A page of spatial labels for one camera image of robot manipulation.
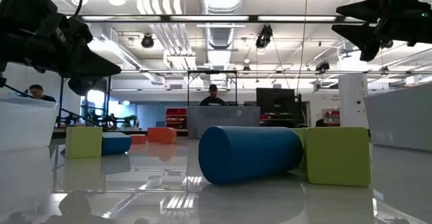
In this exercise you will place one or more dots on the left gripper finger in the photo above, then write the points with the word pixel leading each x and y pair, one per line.
pixel 91 65
pixel 86 86

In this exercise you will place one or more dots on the green foam block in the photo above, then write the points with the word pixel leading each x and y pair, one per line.
pixel 337 156
pixel 301 134
pixel 84 142

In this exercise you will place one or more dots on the clear plastic bin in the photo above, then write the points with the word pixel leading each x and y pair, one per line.
pixel 27 126
pixel 401 122

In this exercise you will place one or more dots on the black ceiling spotlight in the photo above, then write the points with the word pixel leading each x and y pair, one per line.
pixel 323 66
pixel 147 42
pixel 264 37

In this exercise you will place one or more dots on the white column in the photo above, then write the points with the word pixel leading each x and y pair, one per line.
pixel 352 99

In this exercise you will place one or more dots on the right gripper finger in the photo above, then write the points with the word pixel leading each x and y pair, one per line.
pixel 371 9
pixel 368 38

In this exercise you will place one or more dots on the black metal gantry frame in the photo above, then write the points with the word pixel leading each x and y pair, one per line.
pixel 212 71

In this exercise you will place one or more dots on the blue foam cylinder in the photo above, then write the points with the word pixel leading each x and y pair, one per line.
pixel 249 154

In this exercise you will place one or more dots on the person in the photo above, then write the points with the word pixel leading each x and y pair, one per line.
pixel 38 90
pixel 212 100

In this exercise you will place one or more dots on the black monitor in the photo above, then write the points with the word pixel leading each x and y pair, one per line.
pixel 275 101

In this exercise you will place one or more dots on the red storage bin shelf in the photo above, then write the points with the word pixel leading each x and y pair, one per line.
pixel 175 114
pixel 332 113

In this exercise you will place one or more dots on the black overhead light bar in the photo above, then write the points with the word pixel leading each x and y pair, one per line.
pixel 209 18

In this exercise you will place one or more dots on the grey translucent plastic bin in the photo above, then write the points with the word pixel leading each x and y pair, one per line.
pixel 222 119

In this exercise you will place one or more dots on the black background robot station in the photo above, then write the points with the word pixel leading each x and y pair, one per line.
pixel 108 102

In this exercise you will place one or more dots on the blue foam block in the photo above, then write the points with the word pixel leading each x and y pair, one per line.
pixel 117 143

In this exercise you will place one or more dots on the silver ventilation duct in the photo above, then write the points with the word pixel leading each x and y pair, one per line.
pixel 221 35

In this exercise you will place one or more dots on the orange foam block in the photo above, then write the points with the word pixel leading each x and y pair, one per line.
pixel 162 135
pixel 138 139

